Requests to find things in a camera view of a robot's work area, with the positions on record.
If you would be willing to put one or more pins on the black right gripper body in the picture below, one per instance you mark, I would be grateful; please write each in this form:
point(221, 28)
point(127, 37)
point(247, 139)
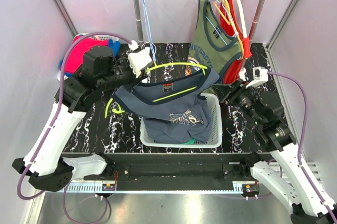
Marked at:
point(242, 97)

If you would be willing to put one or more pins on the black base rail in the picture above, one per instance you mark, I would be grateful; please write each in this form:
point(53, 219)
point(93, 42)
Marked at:
point(175, 172)

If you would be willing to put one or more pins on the navy blue tank top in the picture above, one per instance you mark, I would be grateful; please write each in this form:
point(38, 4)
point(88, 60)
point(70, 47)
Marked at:
point(173, 111)

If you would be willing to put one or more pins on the white plastic mesh basket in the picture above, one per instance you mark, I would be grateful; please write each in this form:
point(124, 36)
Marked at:
point(215, 139)

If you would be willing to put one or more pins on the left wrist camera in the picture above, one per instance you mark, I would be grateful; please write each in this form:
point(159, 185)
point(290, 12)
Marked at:
point(139, 59)

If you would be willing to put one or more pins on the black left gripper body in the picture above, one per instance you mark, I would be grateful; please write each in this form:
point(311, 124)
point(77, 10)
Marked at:
point(124, 75)

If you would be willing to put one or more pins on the folded clothes stack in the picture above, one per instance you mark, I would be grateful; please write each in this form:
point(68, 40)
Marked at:
point(79, 50)

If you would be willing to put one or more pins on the olive green tank top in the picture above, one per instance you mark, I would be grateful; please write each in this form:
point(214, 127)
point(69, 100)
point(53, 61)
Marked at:
point(209, 43)

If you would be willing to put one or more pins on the yellow plastic hanger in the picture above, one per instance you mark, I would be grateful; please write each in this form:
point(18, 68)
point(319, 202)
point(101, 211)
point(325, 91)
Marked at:
point(224, 10)

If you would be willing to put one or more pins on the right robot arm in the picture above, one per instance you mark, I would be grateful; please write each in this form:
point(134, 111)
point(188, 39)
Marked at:
point(302, 195)

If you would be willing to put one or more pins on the white hanger under red top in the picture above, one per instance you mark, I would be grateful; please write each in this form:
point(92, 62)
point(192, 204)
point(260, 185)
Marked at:
point(238, 17)

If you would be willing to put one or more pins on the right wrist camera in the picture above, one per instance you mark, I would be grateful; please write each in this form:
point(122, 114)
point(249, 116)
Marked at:
point(260, 77)

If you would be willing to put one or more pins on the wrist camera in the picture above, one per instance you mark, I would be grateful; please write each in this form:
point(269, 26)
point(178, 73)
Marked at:
point(139, 59)
point(260, 77)

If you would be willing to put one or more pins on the light blue wire hanger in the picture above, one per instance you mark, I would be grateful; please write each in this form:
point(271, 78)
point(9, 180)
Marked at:
point(148, 32)

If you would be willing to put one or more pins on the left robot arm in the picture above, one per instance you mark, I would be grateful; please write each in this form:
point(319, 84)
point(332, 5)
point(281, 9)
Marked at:
point(99, 72)

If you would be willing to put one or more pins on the red tank top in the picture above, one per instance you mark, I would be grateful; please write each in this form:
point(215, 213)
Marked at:
point(234, 64)

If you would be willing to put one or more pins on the small white basket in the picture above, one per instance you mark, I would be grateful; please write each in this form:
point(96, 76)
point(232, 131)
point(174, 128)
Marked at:
point(100, 36)

